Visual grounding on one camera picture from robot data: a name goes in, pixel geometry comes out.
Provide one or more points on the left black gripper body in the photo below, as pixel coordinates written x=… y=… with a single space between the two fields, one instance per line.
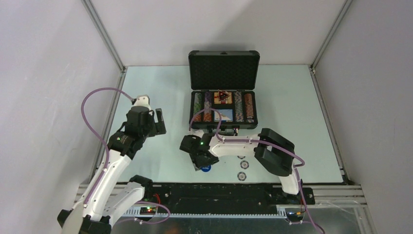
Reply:
x=149 y=130

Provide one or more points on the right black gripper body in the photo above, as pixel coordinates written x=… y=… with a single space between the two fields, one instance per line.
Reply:
x=209 y=161

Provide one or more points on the blue small blind button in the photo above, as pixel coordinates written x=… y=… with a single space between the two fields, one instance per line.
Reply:
x=206 y=168

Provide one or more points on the red card deck box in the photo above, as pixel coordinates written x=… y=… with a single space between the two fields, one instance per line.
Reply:
x=229 y=100

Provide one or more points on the red triangular dealer button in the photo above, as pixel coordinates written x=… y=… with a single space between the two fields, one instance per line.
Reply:
x=222 y=95

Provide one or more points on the black poker case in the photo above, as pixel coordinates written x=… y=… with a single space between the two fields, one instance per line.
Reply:
x=223 y=71

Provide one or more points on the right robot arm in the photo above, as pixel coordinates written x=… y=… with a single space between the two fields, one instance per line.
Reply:
x=274 y=152

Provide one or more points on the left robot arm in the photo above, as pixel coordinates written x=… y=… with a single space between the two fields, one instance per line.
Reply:
x=95 y=212

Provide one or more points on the purple blue chip row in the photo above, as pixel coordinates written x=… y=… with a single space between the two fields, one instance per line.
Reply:
x=207 y=105

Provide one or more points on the blue card deck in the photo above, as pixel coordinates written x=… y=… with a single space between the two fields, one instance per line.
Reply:
x=226 y=115

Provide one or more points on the green chip row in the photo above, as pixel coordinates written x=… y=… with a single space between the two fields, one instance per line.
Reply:
x=197 y=106

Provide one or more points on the blue orange chip row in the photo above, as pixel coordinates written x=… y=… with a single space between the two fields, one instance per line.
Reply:
x=239 y=115

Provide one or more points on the brown chip row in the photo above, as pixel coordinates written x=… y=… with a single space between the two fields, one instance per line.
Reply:
x=249 y=107

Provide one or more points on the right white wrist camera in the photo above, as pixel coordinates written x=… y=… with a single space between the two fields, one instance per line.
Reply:
x=197 y=132

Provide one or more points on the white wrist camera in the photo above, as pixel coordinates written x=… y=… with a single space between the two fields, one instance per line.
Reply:
x=197 y=132
x=142 y=101

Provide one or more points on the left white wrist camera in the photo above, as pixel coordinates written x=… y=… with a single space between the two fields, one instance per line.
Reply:
x=142 y=101

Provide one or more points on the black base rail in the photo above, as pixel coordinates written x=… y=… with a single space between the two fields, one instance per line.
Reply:
x=222 y=198

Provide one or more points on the left aluminium frame post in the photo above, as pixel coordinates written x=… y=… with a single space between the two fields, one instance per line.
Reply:
x=102 y=31

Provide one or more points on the aluminium frame post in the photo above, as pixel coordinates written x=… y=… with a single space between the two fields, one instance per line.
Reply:
x=102 y=31
x=331 y=32

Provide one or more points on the right aluminium frame post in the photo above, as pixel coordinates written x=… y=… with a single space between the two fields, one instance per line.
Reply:
x=331 y=32

